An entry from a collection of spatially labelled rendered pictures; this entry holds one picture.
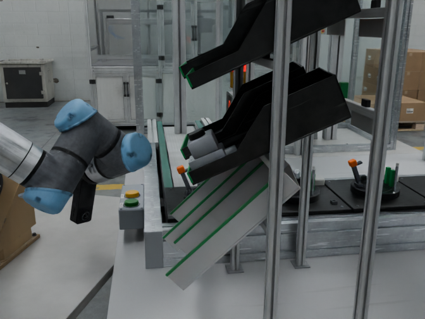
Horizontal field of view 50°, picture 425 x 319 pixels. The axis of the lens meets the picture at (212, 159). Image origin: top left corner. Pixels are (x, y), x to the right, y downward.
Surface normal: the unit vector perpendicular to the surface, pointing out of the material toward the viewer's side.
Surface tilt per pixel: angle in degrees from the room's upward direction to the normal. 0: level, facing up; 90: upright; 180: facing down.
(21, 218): 90
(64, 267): 0
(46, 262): 0
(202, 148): 89
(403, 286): 0
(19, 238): 90
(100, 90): 90
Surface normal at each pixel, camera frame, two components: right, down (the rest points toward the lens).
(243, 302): 0.00, -0.96
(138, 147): 0.77, -0.26
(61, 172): 0.58, -0.22
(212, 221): -0.04, 0.28
